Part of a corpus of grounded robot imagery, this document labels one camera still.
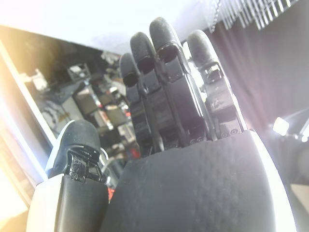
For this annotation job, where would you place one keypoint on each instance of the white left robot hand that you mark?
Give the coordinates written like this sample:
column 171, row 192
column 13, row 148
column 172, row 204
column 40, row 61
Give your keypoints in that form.
column 193, row 183

